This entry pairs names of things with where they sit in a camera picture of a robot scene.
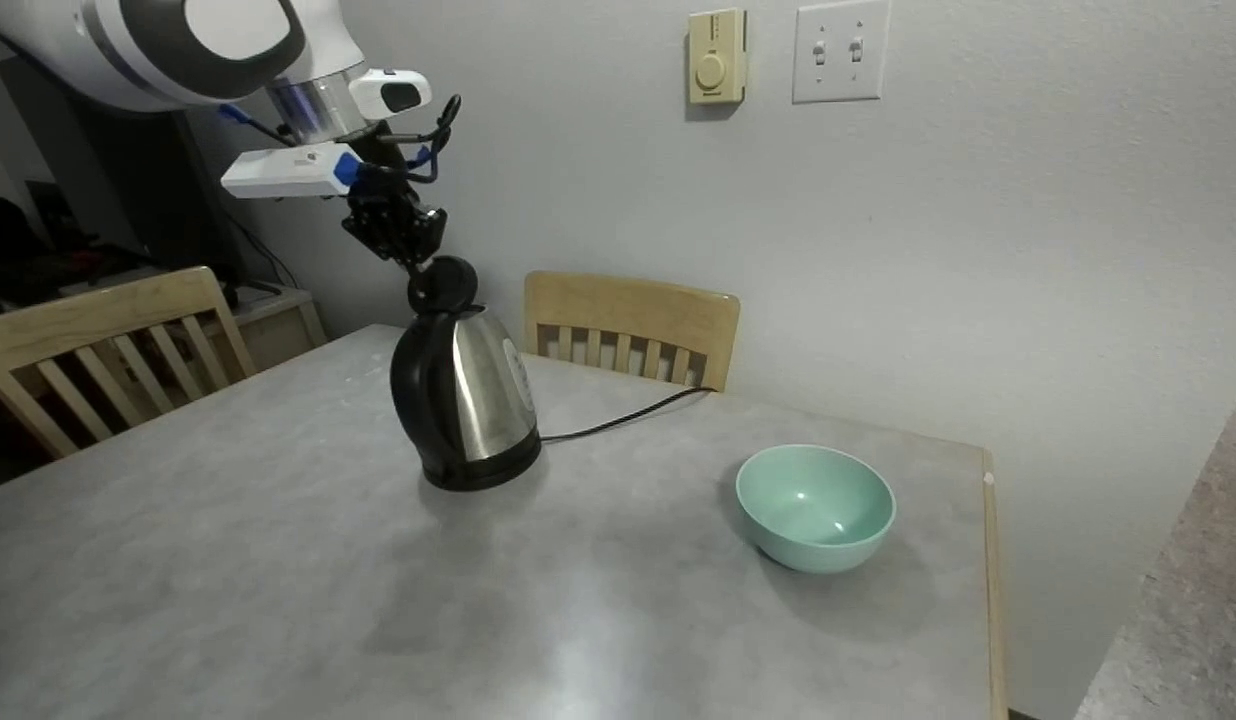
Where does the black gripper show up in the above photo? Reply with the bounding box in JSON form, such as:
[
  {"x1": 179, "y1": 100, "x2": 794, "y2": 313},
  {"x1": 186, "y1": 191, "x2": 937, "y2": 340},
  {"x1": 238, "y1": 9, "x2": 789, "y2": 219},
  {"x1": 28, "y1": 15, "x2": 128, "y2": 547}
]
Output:
[{"x1": 340, "y1": 120, "x2": 453, "y2": 272}]

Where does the black steel electric kettle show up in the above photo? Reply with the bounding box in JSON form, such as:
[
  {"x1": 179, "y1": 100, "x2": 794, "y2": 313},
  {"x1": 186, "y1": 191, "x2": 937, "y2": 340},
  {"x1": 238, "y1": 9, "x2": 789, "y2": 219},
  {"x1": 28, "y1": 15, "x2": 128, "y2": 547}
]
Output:
[{"x1": 387, "y1": 251, "x2": 549, "y2": 496}]

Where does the low beige side cabinet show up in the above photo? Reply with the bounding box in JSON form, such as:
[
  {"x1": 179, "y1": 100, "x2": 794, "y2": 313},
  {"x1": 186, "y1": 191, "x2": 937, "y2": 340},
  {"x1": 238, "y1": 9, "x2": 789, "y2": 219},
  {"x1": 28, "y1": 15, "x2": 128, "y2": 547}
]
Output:
[{"x1": 228, "y1": 279, "x2": 331, "y2": 371}]

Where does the wooden chair with short slats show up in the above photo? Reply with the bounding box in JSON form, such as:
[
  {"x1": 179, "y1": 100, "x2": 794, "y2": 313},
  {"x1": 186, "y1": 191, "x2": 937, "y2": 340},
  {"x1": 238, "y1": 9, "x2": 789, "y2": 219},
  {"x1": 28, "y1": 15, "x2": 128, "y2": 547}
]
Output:
[{"x1": 519, "y1": 270, "x2": 744, "y2": 396}]

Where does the large black panel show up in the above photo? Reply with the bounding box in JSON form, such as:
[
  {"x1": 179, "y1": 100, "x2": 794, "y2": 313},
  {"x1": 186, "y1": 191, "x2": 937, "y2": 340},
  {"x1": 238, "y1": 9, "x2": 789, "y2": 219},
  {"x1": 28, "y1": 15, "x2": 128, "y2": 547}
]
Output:
[{"x1": 0, "y1": 36, "x2": 267, "y2": 294}]

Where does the wooden slatted chair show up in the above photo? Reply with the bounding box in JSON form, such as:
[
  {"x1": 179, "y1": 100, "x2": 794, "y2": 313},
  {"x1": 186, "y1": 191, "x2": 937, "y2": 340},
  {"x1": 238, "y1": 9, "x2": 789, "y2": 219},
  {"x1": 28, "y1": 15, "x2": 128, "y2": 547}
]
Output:
[{"x1": 0, "y1": 262, "x2": 260, "y2": 463}]

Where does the mint green bowl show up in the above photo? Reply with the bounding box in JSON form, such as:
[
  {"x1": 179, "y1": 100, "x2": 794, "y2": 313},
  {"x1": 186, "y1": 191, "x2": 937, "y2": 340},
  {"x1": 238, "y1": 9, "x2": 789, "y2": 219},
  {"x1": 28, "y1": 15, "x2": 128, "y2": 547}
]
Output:
[{"x1": 731, "y1": 441, "x2": 900, "y2": 579}]

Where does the speckled grey countertop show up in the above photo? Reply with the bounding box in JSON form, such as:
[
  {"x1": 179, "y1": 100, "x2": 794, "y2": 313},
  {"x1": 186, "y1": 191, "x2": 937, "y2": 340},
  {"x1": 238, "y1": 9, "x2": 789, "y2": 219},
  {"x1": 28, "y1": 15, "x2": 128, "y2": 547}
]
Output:
[{"x1": 1071, "y1": 370, "x2": 1236, "y2": 720}]

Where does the black and blue gripper cable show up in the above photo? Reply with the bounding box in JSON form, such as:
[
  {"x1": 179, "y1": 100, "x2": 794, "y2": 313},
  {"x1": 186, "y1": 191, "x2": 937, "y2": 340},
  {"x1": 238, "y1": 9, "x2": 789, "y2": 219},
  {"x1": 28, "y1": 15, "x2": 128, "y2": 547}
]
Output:
[{"x1": 370, "y1": 93, "x2": 464, "y2": 189}]

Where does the black kettle power cable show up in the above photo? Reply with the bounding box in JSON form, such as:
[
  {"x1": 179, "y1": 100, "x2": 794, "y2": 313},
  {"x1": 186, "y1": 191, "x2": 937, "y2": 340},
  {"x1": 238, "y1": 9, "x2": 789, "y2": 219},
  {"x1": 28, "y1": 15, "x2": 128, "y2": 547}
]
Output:
[{"x1": 535, "y1": 379, "x2": 717, "y2": 444}]

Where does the beige wall dial thermostat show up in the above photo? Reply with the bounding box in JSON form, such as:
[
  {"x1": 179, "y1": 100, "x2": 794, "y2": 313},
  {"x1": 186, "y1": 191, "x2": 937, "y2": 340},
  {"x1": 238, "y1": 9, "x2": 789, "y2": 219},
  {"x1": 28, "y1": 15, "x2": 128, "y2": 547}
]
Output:
[{"x1": 682, "y1": 6, "x2": 752, "y2": 114}]

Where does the white double light switch plate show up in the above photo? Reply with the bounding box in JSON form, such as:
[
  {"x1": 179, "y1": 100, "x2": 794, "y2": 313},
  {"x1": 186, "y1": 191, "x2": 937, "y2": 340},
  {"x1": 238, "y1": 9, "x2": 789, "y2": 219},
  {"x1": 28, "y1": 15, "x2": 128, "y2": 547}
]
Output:
[{"x1": 793, "y1": 0, "x2": 892, "y2": 110}]

